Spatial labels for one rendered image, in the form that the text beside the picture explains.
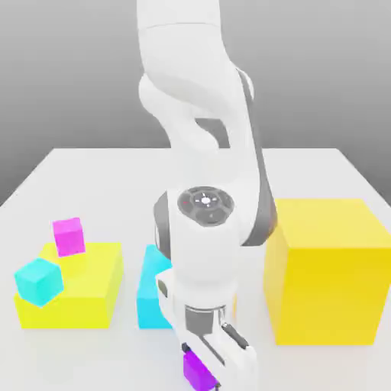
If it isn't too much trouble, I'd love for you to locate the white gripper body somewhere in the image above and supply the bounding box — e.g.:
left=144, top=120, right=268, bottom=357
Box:
left=179, top=331, right=260, bottom=391

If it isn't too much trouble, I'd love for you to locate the small purple cube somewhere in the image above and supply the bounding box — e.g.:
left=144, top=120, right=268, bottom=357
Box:
left=182, top=351, right=220, bottom=391

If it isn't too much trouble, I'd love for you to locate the small magenta cube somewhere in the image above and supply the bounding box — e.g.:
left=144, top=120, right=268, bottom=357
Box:
left=52, top=217, right=87, bottom=258

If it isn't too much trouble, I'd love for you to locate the small cyan cube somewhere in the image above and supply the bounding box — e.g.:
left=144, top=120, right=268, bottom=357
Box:
left=13, top=257, right=66, bottom=309

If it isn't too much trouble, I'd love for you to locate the large cyan box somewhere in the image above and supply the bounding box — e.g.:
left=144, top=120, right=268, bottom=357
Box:
left=136, top=244, right=174, bottom=331

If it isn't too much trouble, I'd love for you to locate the large golden yellow box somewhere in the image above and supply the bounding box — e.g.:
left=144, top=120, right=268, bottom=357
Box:
left=263, top=198, right=391, bottom=347

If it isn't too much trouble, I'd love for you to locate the large lemon yellow box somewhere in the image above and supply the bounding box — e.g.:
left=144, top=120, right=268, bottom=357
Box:
left=13, top=242, right=125, bottom=331

